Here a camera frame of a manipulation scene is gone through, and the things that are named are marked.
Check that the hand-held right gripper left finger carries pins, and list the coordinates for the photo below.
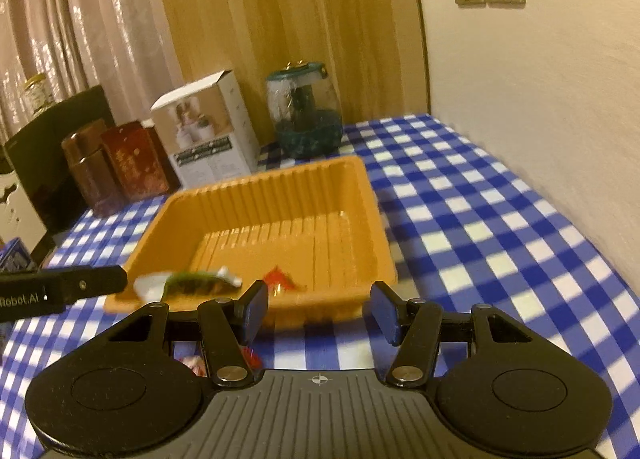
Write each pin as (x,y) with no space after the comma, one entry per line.
(254,311)

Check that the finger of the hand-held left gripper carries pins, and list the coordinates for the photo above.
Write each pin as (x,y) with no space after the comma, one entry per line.
(95,281)

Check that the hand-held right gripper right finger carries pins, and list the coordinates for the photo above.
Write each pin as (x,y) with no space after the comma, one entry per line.
(385,311)

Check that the red snack packet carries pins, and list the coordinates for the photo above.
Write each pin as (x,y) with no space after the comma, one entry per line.
(251,358)
(281,280)

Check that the green snack packet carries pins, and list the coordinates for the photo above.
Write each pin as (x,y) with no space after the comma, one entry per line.
(192,282)

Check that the orange plastic tray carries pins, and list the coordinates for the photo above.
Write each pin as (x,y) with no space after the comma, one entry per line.
(280,209)

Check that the blue printed box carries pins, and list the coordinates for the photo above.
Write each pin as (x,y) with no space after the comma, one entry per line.
(16,255)

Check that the pink wrapped snack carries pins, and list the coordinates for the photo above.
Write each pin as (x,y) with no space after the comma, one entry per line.
(190,364)

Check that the white cut-out panel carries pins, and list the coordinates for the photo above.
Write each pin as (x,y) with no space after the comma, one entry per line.
(7,204)

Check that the brown round tea tin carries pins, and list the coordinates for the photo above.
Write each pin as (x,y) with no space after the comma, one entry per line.
(87,174)

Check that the blue checkered tablecloth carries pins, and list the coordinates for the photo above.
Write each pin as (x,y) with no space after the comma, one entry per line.
(475,239)

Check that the red square tea tin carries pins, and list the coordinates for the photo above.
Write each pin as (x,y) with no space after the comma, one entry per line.
(137,161)

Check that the black furniture panel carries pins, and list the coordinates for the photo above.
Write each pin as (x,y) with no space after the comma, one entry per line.
(45,164)

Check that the white cardboard box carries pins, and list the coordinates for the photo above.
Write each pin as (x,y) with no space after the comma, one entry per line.
(210,134)

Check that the small lidded glass jar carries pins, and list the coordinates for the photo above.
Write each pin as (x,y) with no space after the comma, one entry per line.
(37,95)

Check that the glass jar with green lid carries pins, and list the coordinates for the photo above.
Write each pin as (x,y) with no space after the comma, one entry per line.
(304,114)

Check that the pink sheer curtain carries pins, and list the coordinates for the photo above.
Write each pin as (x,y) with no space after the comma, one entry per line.
(100,14)

